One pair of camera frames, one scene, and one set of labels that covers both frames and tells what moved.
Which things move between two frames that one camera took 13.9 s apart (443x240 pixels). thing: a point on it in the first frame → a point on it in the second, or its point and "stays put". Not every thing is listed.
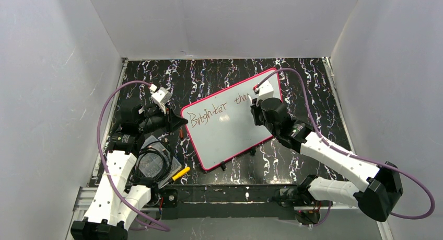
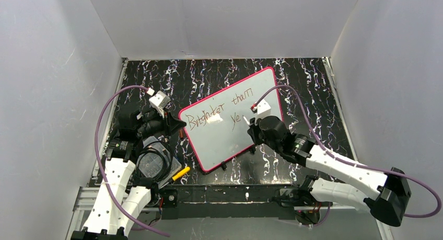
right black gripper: (256, 113) → (256, 132)
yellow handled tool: (182, 172) stays put
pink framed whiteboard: (223, 125) stays put
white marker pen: (249, 98) → (247, 122)
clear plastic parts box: (155, 161) stays put
